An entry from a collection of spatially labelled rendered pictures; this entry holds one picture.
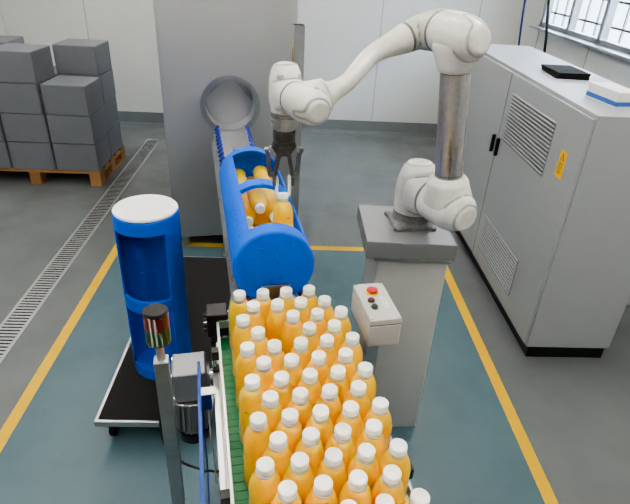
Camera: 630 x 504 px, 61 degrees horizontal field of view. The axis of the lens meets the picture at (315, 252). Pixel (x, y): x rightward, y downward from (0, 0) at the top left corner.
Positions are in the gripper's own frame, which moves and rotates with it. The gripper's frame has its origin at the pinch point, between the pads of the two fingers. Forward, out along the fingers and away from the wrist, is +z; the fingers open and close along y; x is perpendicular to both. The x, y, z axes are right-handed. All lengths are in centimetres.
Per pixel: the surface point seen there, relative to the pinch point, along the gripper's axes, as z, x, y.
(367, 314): 23, 46, -19
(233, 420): 43, 63, 23
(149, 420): 118, -12, 58
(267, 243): 14.1, 15.0, 7.3
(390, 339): 31, 50, -26
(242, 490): 43, 86, 22
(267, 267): 23.3, 15.4, 7.3
